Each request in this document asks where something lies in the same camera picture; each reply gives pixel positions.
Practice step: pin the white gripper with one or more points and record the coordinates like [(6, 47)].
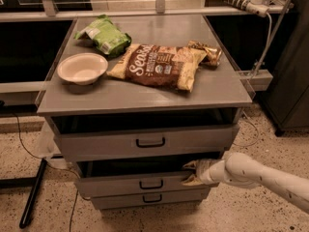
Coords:
[(206, 173)]

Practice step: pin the grey drawer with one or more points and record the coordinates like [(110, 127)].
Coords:
[(147, 143), (146, 199), (113, 177)]

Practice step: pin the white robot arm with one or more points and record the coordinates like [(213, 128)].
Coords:
[(239, 170)]

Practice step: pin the grey bottom drawer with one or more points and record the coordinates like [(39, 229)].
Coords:
[(146, 199)]

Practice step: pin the grey drawer cabinet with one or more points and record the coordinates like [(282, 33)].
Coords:
[(111, 105)]

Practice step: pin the grey top drawer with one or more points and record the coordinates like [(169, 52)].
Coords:
[(147, 143)]

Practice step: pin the brown Sensible chips bag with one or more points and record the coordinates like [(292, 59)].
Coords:
[(159, 66)]

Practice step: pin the dark cabinet at right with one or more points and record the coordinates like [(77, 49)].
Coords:
[(286, 100)]

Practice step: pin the white bowl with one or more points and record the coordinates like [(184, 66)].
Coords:
[(82, 68)]

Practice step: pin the green snack bag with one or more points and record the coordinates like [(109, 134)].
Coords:
[(107, 38)]

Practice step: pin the black floor stand bar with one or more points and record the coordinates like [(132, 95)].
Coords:
[(34, 184)]

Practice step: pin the white power strip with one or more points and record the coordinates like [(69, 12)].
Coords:
[(255, 7)]

